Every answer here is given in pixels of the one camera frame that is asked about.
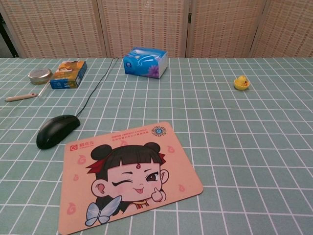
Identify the blue tissue pack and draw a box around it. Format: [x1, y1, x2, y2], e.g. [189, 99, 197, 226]
[123, 47, 169, 80]

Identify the bamboo folding screen panel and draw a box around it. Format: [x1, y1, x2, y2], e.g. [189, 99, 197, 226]
[0, 0, 108, 59]
[97, 0, 190, 59]
[249, 0, 313, 59]
[185, 0, 267, 59]

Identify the thin black cable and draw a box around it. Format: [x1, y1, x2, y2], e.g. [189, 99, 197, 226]
[74, 57, 120, 118]

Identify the cartoon girl mouse pad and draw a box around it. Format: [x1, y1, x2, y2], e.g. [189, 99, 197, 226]
[58, 121, 204, 235]

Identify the beige wooden stick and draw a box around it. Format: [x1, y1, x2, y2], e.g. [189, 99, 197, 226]
[5, 93, 37, 102]

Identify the round metal tin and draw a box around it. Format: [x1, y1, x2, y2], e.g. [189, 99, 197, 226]
[27, 68, 53, 85]

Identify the orange and blue carton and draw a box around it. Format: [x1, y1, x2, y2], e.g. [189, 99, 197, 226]
[49, 60, 88, 90]

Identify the green grid tablecloth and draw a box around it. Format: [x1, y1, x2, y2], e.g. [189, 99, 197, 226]
[0, 57, 313, 235]

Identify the yellow duck toy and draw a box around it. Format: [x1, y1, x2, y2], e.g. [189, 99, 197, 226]
[233, 75, 250, 91]

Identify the black computer mouse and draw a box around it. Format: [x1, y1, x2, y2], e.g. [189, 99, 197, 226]
[36, 114, 81, 150]

